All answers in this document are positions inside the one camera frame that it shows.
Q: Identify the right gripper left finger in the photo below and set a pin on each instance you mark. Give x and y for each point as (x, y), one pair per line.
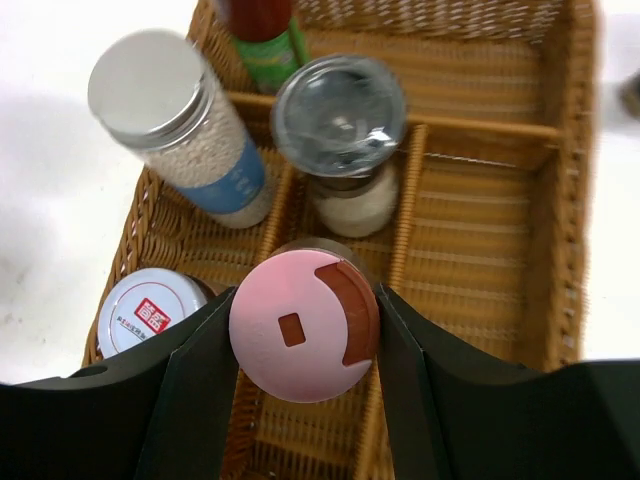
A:
(159, 410)

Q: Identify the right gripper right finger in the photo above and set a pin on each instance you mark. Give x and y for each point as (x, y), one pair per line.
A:
(456, 412)

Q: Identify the clear-top salt grinder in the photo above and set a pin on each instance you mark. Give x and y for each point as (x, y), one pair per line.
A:
(340, 119)

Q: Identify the silver-lid white granule jar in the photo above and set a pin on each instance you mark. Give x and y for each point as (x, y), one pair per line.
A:
(156, 95)

